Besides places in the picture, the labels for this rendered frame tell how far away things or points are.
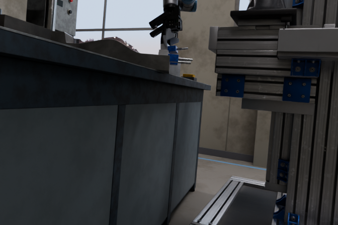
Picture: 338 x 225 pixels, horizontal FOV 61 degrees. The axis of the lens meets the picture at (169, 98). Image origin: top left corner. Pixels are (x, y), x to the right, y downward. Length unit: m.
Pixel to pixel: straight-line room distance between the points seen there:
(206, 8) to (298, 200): 2.80
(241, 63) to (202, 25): 2.58
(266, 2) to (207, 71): 2.46
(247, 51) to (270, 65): 0.10
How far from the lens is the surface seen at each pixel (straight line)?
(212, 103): 3.50
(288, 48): 0.97
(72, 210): 0.79
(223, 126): 3.48
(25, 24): 0.81
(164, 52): 1.09
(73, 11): 2.20
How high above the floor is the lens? 0.72
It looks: 1 degrees down
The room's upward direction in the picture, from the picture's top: 5 degrees clockwise
